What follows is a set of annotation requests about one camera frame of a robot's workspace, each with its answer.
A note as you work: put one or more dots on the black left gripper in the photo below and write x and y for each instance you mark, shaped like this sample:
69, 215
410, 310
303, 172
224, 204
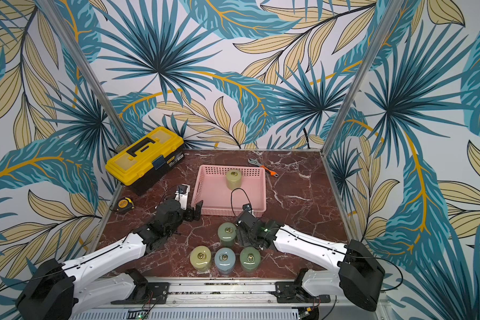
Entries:
190, 216

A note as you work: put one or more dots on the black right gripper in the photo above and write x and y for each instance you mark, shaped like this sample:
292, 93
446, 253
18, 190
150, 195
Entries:
244, 223

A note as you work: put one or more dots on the dark green canister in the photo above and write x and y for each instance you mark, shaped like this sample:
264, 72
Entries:
227, 233

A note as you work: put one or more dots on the blue canister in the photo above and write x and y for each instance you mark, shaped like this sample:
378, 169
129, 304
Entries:
225, 260

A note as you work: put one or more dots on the yellow-green canister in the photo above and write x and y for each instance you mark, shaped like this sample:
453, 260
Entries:
233, 179
200, 259

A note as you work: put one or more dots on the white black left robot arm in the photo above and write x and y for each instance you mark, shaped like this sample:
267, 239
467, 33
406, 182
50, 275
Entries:
62, 290

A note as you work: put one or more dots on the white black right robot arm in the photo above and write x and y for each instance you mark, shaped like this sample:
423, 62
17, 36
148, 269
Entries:
349, 270

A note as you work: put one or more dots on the pink perforated plastic basket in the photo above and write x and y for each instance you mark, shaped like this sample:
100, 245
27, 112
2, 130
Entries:
211, 188

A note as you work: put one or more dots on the yellow black tape measure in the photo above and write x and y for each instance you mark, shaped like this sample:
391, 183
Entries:
124, 205

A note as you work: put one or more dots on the yellow black plastic toolbox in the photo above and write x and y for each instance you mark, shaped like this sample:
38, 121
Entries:
145, 162

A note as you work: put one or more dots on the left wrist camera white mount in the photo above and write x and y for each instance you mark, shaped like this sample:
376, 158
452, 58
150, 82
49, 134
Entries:
182, 195

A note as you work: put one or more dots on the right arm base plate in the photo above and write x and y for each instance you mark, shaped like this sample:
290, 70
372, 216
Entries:
288, 292

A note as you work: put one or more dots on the adjustable wrench orange handle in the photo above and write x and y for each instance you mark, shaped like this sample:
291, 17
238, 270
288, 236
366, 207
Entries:
258, 164

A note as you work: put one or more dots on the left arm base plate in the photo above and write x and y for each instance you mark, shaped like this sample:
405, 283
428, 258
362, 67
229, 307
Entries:
154, 292

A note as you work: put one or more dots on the aluminium front rail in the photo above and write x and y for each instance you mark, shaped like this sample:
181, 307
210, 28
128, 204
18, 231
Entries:
232, 299

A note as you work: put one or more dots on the left aluminium frame post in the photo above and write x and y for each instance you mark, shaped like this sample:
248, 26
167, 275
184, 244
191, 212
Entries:
55, 18

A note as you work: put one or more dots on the aluminium frame post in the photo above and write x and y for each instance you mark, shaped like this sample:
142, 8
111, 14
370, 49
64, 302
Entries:
55, 18
370, 55

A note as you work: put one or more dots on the right aluminium frame post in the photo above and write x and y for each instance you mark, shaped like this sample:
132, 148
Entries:
370, 55

